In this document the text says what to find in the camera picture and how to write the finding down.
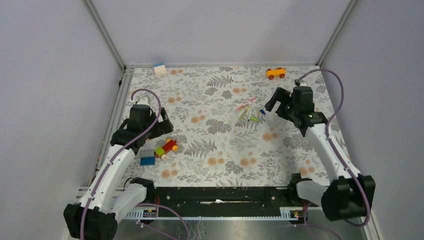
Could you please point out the red yellow toy brick car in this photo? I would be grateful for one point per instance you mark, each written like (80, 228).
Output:
(162, 152)

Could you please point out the orange toy car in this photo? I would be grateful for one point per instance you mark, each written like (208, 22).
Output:
(274, 73)

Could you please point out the olive yellow marker pen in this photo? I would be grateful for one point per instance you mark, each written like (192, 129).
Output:
(244, 113)

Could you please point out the white pen with blue tip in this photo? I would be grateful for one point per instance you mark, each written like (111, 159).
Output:
(249, 114)

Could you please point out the blue white toy brick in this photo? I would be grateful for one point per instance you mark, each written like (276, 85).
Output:
(147, 157)

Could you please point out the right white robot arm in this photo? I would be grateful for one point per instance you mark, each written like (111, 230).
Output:
(349, 193)

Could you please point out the white block with blue top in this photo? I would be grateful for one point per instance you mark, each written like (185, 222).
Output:
(159, 69)

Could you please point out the floral patterned table mat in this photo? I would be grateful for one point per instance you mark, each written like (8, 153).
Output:
(214, 148)

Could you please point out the pink marker pen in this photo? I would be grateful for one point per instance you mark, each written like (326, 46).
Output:
(247, 103)

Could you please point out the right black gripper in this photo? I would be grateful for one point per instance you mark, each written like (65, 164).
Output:
(280, 95)

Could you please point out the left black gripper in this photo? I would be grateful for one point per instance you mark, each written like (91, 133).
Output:
(164, 126)

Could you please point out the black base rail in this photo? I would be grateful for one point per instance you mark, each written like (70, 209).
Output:
(223, 202)

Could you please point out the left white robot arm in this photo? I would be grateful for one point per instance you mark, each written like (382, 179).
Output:
(96, 215)

